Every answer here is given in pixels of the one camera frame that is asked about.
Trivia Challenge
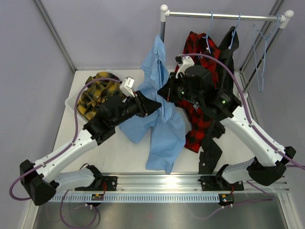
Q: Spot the purple cable loop left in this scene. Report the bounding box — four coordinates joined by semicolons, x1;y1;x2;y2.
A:
59;189;102;227

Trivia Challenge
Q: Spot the metal clothes rack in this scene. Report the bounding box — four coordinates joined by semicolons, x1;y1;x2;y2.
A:
160;0;295;94

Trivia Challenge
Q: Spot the white slotted cable duct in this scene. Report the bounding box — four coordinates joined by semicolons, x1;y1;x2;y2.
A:
51;193;220;203

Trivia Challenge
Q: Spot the light blue shirt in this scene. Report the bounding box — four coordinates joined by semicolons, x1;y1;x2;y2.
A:
119;36;185;174

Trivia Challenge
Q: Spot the white plastic basket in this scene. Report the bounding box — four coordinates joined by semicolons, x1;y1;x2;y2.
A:
65;69;125;114

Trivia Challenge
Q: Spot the red black plaid shirt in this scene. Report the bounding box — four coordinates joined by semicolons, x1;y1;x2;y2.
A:
175;31;221;153

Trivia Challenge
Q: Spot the dark grey striped shirt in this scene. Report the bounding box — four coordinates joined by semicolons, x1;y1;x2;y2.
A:
199;26;239;175

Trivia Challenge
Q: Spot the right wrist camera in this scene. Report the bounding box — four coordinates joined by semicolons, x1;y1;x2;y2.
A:
175;56;194;79

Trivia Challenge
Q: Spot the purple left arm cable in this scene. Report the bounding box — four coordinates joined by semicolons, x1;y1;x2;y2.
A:
9;78;123;201

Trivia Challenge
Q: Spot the light blue wire hanger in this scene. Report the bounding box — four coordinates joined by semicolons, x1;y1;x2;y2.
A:
249;14;281;92

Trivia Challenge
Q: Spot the purple cable loop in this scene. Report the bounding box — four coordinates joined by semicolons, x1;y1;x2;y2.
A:
59;189;102;227
185;181;274;219

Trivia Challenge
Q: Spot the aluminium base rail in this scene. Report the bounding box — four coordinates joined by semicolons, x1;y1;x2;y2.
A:
103;173;289;193

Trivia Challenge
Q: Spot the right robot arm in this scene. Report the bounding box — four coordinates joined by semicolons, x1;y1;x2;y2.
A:
157;65;296;190

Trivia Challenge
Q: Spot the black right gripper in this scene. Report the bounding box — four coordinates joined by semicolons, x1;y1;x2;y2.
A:
158;72;203;107

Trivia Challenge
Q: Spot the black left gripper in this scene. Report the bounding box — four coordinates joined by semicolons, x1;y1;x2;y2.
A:
112;91;162;127

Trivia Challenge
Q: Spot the yellow plaid shirt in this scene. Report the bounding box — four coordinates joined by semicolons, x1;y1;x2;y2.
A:
77;80;126;121

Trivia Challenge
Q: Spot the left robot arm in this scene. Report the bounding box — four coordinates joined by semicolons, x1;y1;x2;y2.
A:
20;91;162;206

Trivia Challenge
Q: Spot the purple cable loop right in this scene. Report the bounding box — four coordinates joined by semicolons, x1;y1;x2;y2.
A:
185;181;274;219

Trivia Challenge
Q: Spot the blue hanger of grey shirt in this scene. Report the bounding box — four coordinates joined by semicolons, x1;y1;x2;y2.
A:
228;13;241;49

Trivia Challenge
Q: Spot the blue hanger of red shirt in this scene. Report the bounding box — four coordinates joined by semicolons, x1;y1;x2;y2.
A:
205;11;214;54

